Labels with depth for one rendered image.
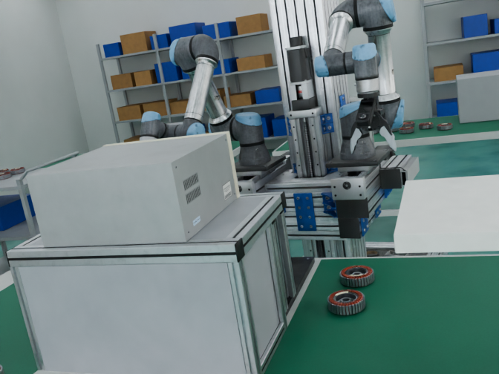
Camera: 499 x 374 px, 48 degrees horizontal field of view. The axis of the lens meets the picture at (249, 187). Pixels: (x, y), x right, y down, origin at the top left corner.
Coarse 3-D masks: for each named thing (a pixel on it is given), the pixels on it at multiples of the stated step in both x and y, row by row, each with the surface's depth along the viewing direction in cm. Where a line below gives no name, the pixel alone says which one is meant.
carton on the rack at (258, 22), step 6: (240, 18) 783; (246, 18) 781; (252, 18) 778; (258, 18) 776; (264, 18) 796; (240, 24) 786; (246, 24) 784; (252, 24) 781; (258, 24) 778; (264, 24) 794; (240, 30) 788; (246, 30) 786; (252, 30) 783; (258, 30) 781
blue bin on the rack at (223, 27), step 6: (210, 24) 798; (222, 24) 792; (228, 24) 789; (234, 24) 808; (204, 30) 804; (210, 30) 801; (222, 30) 794; (228, 30) 791; (234, 30) 806; (210, 36) 803; (222, 36) 797; (228, 36) 794
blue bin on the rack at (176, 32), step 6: (186, 24) 809; (192, 24) 807; (198, 24) 820; (204, 24) 842; (174, 30) 817; (180, 30) 814; (186, 30) 812; (192, 30) 809; (198, 30) 818; (174, 36) 820; (180, 36) 817; (186, 36) 814
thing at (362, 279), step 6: (342, 270) 186; (348, 270) 187; (354, 270) 187; (360, 270) 187; (366, 270) 184; (372, 270) 184; (342, 276) 183; (348, 276) 181; (354, 276) 180; (360, 276) 179; (366, 276) 180; (372, 276) 181; (342, 282) 183; (348, 282) 180; (354, 282) 179; (360, 282) 179; (366, 282) 179; (372, 282) 181
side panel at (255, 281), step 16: (272, 240) 154; (256, 256) 145; (272, 256) 155; (240, 272) 130; (256, 272) 144; (272, 272) 156; (240, 288) 132; (256, 288) 144; (272, 288) 156; (240, 304) 134; (256, 304) 143; (272, 304) 155; (240, 320) 134; (256, 320) 142; (272, 320) 154; (256, 336) 141; (272, 336) 153; (256, 352) 137; (272, 352) 148; (256, 368) 136
